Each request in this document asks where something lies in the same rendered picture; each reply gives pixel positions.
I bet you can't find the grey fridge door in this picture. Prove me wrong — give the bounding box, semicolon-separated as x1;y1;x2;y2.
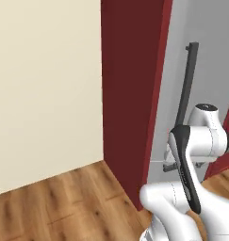
146;0;229;185

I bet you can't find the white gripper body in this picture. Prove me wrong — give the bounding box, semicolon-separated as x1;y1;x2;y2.
163;142;180;165

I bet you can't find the dark red tall cabinet panel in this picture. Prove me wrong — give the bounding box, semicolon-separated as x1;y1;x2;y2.
100;0;173;212

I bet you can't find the dark grey fridge door handle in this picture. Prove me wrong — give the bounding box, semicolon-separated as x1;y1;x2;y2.
162;41;200;173

